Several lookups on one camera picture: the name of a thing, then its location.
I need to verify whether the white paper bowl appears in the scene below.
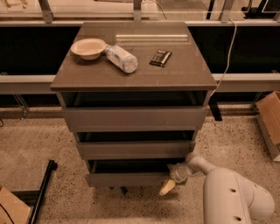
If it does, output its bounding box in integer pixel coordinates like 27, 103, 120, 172
70, 38, 107, 60

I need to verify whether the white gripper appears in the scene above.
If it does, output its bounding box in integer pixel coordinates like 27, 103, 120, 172
159, 162, 193, 196

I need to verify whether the grey drawer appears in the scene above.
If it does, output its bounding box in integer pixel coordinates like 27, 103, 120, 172
77, 141, 195, 160
62, 107, 207, 132
85, 158, 184, 187

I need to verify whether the grey bottom drawer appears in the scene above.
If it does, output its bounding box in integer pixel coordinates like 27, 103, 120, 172
85, 158, 184, 187

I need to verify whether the black metal frame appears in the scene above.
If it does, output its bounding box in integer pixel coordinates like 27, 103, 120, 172
13, 160, 58, 224

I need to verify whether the white hanging cable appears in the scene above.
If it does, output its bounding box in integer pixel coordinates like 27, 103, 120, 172
209, 18, 238, 98

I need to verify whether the cardboard box right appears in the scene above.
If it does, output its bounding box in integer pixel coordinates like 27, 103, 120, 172
256, 91, 280, 162

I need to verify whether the cardboard box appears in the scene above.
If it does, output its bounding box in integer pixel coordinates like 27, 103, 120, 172
0, 185, 31, 224
256, 91, 280, 162

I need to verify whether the grey drawer cabinet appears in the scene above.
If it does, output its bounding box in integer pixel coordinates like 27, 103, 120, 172
50, 21, 218, 185

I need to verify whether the cardboard box left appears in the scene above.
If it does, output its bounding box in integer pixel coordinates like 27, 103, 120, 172
0, 185, 31, 224

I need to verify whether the grey middle drawer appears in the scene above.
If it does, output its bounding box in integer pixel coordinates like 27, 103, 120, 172
77, 141, 195, 160

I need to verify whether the clear plastic water bottle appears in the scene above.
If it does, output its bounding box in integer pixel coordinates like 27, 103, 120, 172
105, 45, 137, 74

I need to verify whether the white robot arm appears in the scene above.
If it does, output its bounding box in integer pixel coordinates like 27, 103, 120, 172
159, 152, 275, 224

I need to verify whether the grey top drawer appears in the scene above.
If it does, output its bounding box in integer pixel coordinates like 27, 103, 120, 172
62, 107, 207, 132

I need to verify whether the black snack packet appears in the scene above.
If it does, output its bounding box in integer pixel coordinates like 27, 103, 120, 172
150, 50, 172, 67

